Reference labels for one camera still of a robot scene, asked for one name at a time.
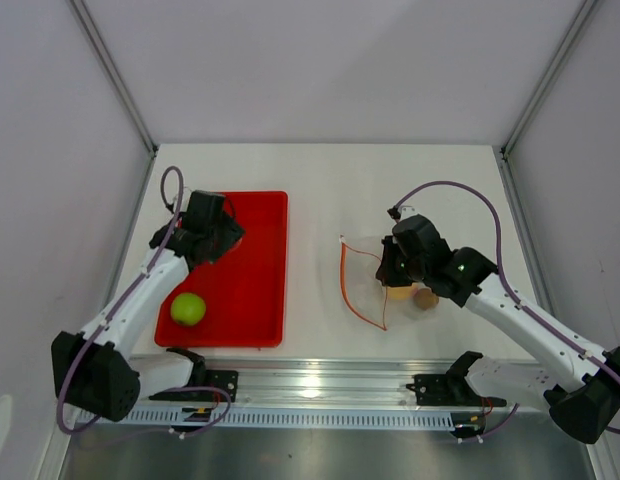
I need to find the red plastic tray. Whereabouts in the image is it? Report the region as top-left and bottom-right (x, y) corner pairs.
(154, 191), (288, 348)

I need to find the aluminium frame post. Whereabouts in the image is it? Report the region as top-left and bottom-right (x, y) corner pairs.
(500, 0), (604, 161)
(67, 0), (158, 157)

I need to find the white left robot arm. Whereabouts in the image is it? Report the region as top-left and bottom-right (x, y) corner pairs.
(51, 190), (245, 422)

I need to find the right aluminium frame post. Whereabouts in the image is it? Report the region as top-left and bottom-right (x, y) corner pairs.
(500, 0), (604, 161)

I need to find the green apple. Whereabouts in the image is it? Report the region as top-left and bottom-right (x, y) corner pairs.
(170, 293), (207, 327)

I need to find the pink peach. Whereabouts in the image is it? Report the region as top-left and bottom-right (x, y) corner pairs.
(228, 238), (243, 253)

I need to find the aluminium front rail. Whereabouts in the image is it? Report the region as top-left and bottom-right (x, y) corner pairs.
(57, 357), (604, 414)

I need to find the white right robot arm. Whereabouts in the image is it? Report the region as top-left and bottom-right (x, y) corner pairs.
(376, 215), (620, 444)

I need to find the white slotted cable duct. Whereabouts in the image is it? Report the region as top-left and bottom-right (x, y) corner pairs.
(77, 407), (456, 431)

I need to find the brown kiwi fruit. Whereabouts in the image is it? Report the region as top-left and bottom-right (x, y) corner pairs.
(413, 288), (439, 311)

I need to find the clear zip top bag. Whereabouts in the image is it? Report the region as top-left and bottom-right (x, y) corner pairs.
(316, 235), (443, 337)

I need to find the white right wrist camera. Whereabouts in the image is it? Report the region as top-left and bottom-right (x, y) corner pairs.
(387, 205), (416, 223)

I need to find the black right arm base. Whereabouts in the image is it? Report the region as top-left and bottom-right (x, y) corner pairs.
(405, 351), (507, 407)

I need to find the left aluminium frame post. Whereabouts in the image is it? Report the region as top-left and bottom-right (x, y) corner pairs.
(67, 0), (158, 157)

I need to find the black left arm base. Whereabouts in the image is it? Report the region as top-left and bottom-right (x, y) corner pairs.
(150, 347), (239, 402)

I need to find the orange fruit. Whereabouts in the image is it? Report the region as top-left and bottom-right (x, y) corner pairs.
(386, 285), (418, 301)

